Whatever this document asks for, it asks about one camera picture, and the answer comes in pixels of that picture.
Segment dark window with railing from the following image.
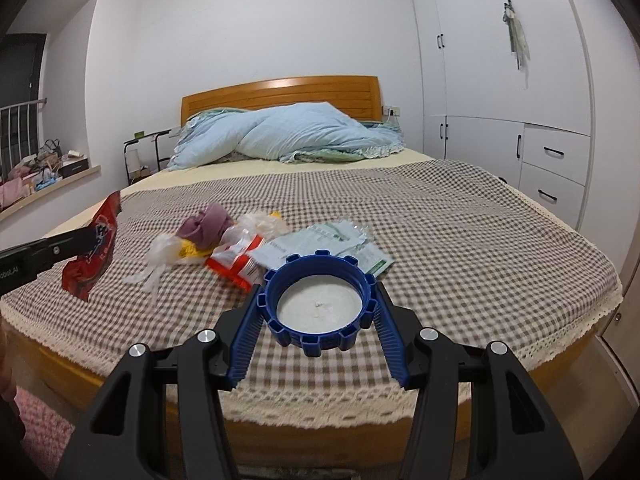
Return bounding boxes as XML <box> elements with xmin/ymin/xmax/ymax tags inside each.
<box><xmin>0</xmin><ymin>34</ymin><xmax>48</xmax><ymax>181</ymax></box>

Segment pink shaggy rug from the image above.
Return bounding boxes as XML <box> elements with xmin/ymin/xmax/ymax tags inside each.
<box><xmin>15</xmin><ymin>387</ymin><xmax>81</xmax><ymax>478</ymax></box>

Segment white wardrobe drawer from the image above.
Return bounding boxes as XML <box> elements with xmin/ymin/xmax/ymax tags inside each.
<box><xmin>519</xmin><ymin>162</ymin><xmax>587</xmax><ymax>231</ymax></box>
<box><xmin>521</xmin><ymin>124</ymin><xmax>592</xmax><ymax>187</ymax></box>

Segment blue ribbed jar lid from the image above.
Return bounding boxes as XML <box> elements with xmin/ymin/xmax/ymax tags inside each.
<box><xmin>256</xmin><ymin>249</ymin><xmax>377</xmax><ymax>359</ymax></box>

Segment wooden bed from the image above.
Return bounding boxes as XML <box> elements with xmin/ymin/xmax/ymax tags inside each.
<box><xmin>0</xmin><ymin>76</ymin><xmax>623</xmax><ymax>466</ymax></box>

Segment white and green foil pouch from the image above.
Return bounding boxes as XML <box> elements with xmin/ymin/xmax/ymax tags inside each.
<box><xmin>250</xmin><ymin>219</ymin><xmax>397</xmax><ymax>282</ymax></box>

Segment red and white snack bag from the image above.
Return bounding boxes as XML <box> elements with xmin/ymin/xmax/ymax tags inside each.
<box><xmin>204</xmin><ymin>232</ymin><xmax>267</xmax><ymax>292</ymax></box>

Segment black box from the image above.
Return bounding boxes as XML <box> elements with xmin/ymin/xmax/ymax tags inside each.
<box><xmin>59</xmin><ymin>156</ymin><xmax>94</xmax><ymax>179</ymax></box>

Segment white wardrobe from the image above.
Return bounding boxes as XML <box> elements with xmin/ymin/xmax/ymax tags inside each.
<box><xmin>404</xmin><ymin>0</ymin><xmax>598</xmax><ymax>233</ymax></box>

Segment green ruffled pillow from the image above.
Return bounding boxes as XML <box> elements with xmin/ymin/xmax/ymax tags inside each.
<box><xmin>280</xmin><ymin>122</ymin><xmax>406</xmax><ymax>163</ymax></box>

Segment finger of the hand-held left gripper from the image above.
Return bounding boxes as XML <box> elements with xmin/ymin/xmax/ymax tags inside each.
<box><xmin>0</xmin><ymin>226</ymin><xmax>103</xmax><ymax>277</ymax></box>

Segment light blue quilt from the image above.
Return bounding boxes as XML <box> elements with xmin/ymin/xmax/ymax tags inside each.
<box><xmin>167</xmin><ymin>101</ymin><xmax>406</xmax><ymax>171</ymax></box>

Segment purple knit cloth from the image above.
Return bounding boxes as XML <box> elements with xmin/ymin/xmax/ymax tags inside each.
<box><xmin>176</xmin><ymin>203</ymin><xmax>236</xmax><ymax>252</ymax></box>

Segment hanging grey cloth bags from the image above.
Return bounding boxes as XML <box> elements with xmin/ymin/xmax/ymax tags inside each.
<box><xmin>502</xmin><ymin>0</ymin><xmax>531</xmax><ymax>71</ymax></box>

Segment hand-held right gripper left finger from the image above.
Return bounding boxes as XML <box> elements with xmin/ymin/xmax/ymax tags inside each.
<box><xmin>60</xmin><ymin>282</ymin><xmax>266</xmax><ymax>480</ymax></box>

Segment checkered lace-trimmed bedspread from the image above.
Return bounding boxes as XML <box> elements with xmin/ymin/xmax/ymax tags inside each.
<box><xmin>0</xmin><ymin>157</ymin><xmax>623</xmax><ymax>423</ymax></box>

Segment black bedside rack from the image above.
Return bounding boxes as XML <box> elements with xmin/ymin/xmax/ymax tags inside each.
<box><xmin>123</xmin><ymin>130</ymin><xmax>173</xmax><ymax>186</ymax></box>

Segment pink pouch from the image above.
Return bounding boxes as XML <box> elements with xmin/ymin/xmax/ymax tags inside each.
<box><xmin>0</xmin><ymin>170</ymin><xmax>37</xmax><ymax>210</ymax></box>

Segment crinkled red snack wrapper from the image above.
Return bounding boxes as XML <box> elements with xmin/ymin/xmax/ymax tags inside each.
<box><xmin>61</xmin><ymin>191</ymin><xmax>122</xmax><ymax>304</ymax></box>

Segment small clear plastic wrap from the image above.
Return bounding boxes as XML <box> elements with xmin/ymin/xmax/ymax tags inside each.
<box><xmin>220</xmin><ymin>209</ymin><xmax>290</xmax><ymax>253</ymax></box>

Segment cream bed sheet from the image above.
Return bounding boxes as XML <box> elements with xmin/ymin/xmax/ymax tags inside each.
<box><xmin>42</xmin><ymin>145</ymin><xmax>436</xmax><ymax>241</ymax></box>

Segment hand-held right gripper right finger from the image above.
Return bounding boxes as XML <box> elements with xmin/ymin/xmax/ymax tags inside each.
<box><xmin>372</xmin><ymin>282</ymin><xmax>585</xmax><ymax>480</ymax></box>

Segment white plastic bag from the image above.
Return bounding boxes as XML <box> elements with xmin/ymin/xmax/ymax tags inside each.
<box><xmin>124</xmin><ymin>233</ymin><xmax>185</xmax><ymax>293</ymax></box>

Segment beige door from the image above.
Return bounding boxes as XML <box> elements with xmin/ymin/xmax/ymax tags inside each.
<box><xmin>592</xmin><ymin>240</ymin><xmax>640</xmax><ymax>411</ymax></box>

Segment wooden windowsill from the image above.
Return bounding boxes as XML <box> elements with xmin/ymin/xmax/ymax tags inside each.
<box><xmin>0</xmin><ymin>165</ymin><xmax>103</xmax><ymax>221</ymax></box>

